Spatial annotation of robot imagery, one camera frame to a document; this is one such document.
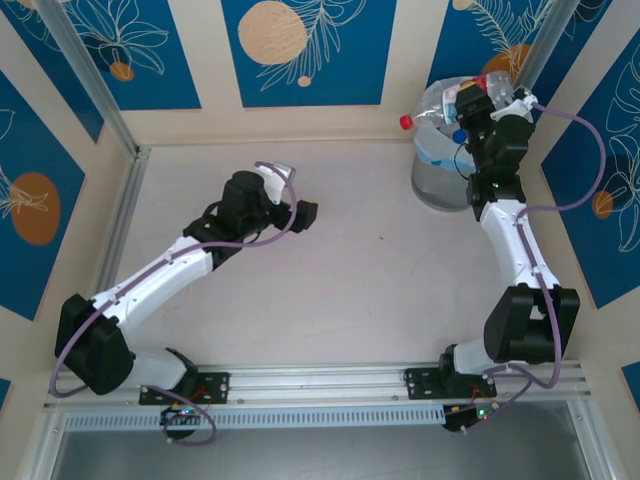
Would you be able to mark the clear bottle with red label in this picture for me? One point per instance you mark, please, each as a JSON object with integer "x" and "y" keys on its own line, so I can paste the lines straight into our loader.
{"x": 500, "y": 85}

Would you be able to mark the large clear bottle red cap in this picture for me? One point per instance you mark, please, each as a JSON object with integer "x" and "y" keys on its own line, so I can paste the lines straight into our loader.
{"x": 430, "y": 107}

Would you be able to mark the clear bottle blue Pepsi label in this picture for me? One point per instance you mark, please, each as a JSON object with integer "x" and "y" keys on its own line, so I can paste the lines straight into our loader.
{"x": 458, "y": 134}

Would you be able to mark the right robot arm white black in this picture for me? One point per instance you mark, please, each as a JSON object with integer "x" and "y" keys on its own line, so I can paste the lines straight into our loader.
{"x": 510, "y": 240}

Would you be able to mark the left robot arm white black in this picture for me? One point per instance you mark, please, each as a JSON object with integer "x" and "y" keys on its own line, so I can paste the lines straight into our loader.
{"x": 150, "y": 285}

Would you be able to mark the clear bin of plastic bottles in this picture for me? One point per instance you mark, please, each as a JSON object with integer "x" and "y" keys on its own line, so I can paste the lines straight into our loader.
{"x": 435, "y": 185}

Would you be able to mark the small circuit board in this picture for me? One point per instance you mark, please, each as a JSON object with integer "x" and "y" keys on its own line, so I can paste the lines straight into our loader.
{"x": 472, "y": 415}
{"x": 180, "y": 414}

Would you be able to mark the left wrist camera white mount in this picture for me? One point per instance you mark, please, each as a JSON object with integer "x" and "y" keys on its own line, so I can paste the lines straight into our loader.
{"x": 277, "y": 180}

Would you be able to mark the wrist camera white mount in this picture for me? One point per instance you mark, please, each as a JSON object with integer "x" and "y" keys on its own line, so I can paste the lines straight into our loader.
{"x": 515, "y": 102}
{"x": 277, "y": 180}

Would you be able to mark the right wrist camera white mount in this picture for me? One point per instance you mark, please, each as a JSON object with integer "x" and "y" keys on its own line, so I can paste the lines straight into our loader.
{"x": 515, "y": 102}

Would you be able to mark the aluminium corner post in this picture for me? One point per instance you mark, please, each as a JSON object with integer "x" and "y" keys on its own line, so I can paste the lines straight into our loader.
{"x": 545, "y": 35}
{"x": 90, "y": 75}

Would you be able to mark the aluminium table side rail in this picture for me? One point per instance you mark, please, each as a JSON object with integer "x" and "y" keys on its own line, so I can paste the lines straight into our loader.
{"x": 125, "y": 210}

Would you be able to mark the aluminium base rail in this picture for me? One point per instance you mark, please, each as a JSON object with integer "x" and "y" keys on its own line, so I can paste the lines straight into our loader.
{"x": 320, "y": 385}

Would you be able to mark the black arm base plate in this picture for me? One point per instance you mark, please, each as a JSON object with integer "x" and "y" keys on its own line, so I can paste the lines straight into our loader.
{"x": 420, "y": 385}
{"x": 215, "y": 387}

